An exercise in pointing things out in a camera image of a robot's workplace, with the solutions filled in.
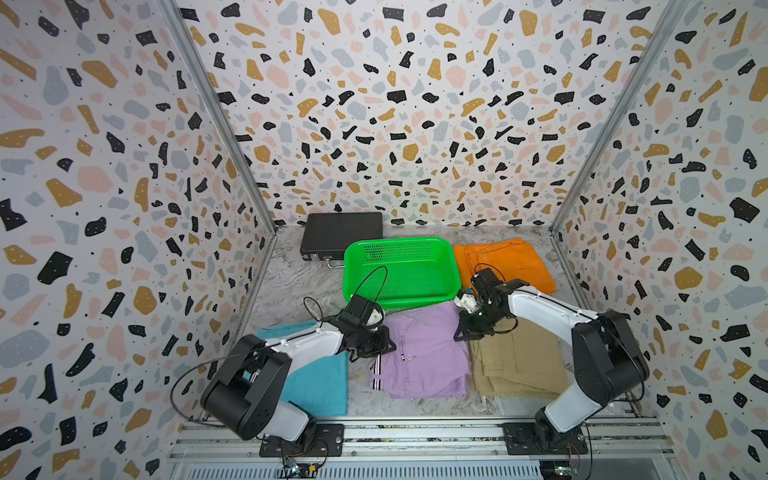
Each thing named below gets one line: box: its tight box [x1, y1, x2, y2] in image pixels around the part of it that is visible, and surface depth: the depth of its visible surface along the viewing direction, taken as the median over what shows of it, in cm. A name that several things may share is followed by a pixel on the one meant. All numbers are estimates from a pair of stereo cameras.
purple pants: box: [370, 303, 471, 399], surface depth 85 cm
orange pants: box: [453, 238, 557, 294], surface depth 112 cm
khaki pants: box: [469, 317, 569, 396], surface depth 85 cm
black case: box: [300, 212, 383, 261], surface depth 122 cm
